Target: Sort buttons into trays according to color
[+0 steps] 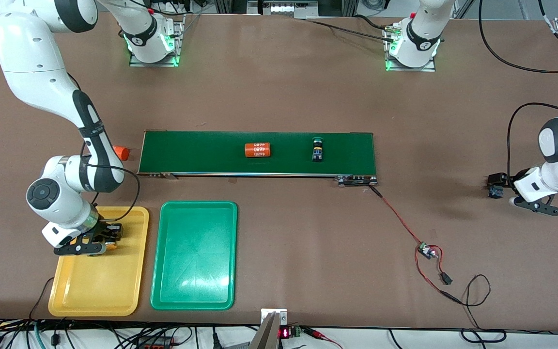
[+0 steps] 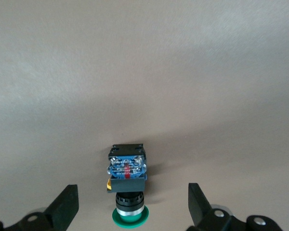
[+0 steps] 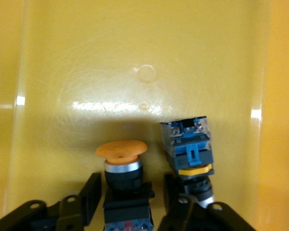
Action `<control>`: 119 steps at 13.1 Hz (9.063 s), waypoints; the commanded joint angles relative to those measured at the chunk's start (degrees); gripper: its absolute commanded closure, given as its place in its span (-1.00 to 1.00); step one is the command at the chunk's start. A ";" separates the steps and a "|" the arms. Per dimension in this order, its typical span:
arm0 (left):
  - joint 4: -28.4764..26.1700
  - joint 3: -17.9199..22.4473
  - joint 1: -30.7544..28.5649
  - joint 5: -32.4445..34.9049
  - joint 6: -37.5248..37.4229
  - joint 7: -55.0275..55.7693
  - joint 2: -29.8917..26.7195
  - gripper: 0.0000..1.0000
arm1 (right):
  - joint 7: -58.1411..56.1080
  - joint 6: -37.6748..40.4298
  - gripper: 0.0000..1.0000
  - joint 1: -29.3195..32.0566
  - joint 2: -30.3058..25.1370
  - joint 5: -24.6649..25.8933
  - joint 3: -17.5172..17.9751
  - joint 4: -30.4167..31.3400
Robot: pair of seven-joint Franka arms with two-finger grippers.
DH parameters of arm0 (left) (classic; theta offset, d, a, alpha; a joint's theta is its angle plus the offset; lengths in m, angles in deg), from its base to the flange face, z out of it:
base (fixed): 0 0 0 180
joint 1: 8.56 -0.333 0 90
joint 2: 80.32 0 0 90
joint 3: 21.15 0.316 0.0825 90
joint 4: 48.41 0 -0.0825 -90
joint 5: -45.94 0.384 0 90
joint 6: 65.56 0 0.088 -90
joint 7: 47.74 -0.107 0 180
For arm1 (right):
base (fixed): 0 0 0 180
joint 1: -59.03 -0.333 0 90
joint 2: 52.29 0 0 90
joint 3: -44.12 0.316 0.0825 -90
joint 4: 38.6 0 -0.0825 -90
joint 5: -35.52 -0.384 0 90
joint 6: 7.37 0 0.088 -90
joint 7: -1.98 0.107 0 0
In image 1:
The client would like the yellow plastic tray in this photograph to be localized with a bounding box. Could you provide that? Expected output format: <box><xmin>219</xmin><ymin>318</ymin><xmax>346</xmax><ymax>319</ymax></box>
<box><xmin>48</xmin><ymin>206</ymin><xmax>150</xmax><ymax>317</ymax></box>

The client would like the green plastic tray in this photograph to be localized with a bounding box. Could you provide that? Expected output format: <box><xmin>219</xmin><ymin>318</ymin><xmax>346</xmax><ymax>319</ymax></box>
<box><xmin>150</xmin><ymin>201</ymin><xmax>238</xmax><ymax>311</ymax></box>

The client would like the small speed controller board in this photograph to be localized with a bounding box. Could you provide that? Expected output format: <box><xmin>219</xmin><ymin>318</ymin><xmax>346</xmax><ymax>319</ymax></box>
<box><xmin>417</xmin><ymin>241</ymin><xmax>440</xmax><ymax>260</ymax></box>

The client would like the green conveyor belt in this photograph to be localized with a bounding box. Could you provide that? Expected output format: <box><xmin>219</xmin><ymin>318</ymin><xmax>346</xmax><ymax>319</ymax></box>
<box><xmin>137</xmin><ymin>130</ymin><xmax>379</xmax><ymax>187</ymax></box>

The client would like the orange power strip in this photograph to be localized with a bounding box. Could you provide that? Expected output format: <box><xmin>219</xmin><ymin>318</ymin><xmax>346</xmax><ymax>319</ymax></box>
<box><xmin>136</xmin><ymin>337</ymin><xmax>175</xmax><ymax>349</ymax></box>

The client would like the grey aluminium profile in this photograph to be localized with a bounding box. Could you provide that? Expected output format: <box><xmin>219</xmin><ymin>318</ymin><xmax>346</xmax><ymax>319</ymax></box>
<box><xmin>249</xmin><ymin>313</ymin><xmax>280</xmax><ymax>349</ymax></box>

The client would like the red clip lead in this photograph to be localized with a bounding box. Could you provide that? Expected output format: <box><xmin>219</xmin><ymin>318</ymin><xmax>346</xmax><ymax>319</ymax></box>
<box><xmin>303</xmin><ymin>327</ymin><xmax>342</xmax><ymax>349</ymax></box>

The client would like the white background device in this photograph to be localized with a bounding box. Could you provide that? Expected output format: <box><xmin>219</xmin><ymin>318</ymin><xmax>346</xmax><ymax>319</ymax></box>
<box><xmin>248</xmin><ymin>0</ymin><xmax>318</xmax><ymax>19</ymax></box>

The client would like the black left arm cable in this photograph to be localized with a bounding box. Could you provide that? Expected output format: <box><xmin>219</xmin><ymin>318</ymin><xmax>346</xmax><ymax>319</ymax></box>
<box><xmin>479</xmin><ymin>0</ymin><xmax>558</xmax><ymax>182</ymax></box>

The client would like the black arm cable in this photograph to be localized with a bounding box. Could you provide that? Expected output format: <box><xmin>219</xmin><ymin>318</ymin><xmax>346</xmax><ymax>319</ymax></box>
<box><xmin>66</xmin><ymin>73</ymin><xmax>141</xmax><ymax>224</ymax></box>
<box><xmin>479</xmin><ymin>0</ymin><xmax>558</xmax><ymax>182</ymax></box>

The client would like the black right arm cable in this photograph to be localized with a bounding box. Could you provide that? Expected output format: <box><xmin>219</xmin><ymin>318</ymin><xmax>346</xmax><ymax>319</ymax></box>
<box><xmin>66</xmin><ymin>73</ymin><xmax>141</xmax><ymax>224</ymax></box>

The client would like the black cable beside tray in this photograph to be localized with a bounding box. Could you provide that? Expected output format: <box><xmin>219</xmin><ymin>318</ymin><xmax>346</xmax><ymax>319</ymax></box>
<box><xmin>29</xmin><ymin>277</ymin><xmax>56</xmax><ymax>321</ymax></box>

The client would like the red black plug cable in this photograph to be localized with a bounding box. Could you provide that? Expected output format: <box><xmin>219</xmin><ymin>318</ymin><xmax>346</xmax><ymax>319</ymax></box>
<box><xmin>429</xmin><ymin>244</ymin><xmax>447</xmax><ymax>277</ymax></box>

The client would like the red black conveyor power cable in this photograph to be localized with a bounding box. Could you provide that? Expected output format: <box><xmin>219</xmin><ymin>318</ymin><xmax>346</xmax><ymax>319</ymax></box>
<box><xmin>370</xmin><ymin>186</ymin><xmax>422</xmax><ymax>245</ymax></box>

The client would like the thin black cable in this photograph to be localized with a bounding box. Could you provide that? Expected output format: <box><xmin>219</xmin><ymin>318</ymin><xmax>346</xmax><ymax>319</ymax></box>
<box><xmin>458</xmin><ymin>274</ymin><xmax>507</xmax><ymax>344</ymax></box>

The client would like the teal cable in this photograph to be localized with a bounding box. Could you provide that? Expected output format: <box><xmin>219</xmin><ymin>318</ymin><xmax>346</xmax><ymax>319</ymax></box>
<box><xmin>32</xmin><ymin>322</ymin><xmax>47</xmax><ymax>349</ymax></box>

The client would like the red black supply cable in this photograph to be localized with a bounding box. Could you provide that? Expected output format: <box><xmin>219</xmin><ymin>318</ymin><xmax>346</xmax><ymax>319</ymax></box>
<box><xmin>414</xmin><ymin>252</ymin><xmax>461</xmax><ymax>303</ymax></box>

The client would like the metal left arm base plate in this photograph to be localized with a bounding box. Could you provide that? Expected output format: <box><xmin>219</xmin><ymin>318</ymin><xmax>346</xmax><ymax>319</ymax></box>
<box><xmin>385</xmin><ymin>22</ymin><xmax>437</xmax><ymax>72</ymax></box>

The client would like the white mounting bracket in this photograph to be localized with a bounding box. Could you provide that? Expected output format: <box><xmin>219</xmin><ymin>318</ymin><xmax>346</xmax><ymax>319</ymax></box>
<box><xmin>261</xmin><ymin>309</ymin><xmax>288</xmax><ymax>326</ymax></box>

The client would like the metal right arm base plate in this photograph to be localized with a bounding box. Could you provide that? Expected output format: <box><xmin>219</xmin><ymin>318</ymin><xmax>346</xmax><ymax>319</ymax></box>
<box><xmin>129</xmin><ymin>15</ymin><xmax>185</xmax><ymax>67</ymax></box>

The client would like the black table cable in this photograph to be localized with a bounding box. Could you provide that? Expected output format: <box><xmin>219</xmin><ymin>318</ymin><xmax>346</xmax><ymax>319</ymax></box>
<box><xmin>306</xmin><ymin>19</ymin><xmax>388</xmax><ymax>41</ymax></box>

